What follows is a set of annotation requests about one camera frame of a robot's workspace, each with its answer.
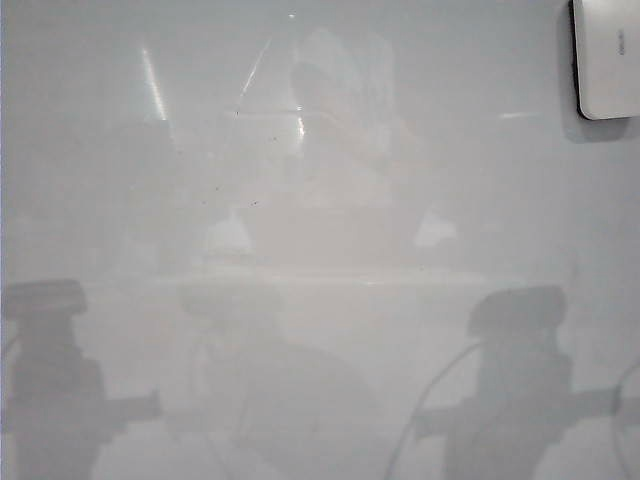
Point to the white glossy whiteboard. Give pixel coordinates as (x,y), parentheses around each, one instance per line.
(300,300)

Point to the white rectangular whiteboard eraser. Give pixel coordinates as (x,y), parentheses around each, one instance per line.
(610,60)

